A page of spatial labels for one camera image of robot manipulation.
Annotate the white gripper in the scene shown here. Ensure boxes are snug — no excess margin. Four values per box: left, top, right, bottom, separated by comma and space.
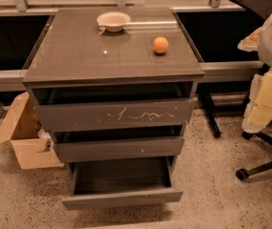
241, 70, 272, 134

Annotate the grey bottom drawer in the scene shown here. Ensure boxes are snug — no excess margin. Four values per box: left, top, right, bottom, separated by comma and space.
62, 156, 182, 210

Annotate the grey drawer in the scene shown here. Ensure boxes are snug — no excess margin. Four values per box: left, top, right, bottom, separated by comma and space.
62, 156, 182, 210
33, 81, 194, 132
54, 124, 184, 162

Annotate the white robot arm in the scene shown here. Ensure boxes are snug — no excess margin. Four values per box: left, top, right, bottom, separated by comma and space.
238, 13, 272, 134

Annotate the grey drawer cabinet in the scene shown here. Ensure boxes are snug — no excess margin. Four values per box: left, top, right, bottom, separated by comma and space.
22, 6, 205, 177

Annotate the grey middle drawer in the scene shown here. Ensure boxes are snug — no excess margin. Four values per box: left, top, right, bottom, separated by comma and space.
54, 124, 184, 162

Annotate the grey top drawer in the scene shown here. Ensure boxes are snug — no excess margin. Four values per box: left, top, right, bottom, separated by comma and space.
33, 81, 194, 132

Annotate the black side table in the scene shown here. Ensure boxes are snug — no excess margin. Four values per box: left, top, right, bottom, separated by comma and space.
198, 0, 272, 139

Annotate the orange fruit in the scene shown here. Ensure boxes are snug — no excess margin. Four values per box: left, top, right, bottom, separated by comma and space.
153, 37, 169, 54

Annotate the white bowl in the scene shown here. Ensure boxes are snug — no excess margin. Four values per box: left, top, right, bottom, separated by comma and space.
96, 11, 131, 32

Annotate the open cardboard box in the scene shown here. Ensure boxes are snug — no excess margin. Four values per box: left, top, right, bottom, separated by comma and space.
0, 93, 64, 169

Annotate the metal window rail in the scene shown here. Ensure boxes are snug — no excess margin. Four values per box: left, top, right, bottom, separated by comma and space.
0, 70, 27, 92

